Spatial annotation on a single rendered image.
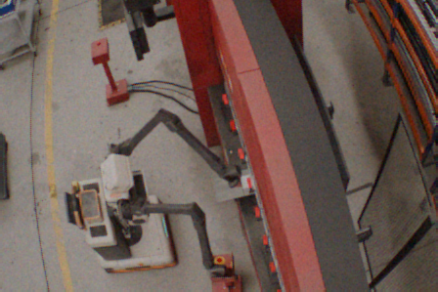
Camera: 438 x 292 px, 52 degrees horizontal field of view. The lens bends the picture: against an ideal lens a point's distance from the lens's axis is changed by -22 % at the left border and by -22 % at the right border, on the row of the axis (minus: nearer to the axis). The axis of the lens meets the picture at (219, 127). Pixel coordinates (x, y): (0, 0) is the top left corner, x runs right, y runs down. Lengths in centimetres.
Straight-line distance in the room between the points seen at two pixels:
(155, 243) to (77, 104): 184
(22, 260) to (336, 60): 383
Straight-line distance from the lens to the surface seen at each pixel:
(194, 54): 372
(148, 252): 422
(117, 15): 600
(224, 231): 448
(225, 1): 265
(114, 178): 326
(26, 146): 543
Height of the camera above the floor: 422
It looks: 60 degrees down
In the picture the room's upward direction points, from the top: 12 degrees counter-clockwise
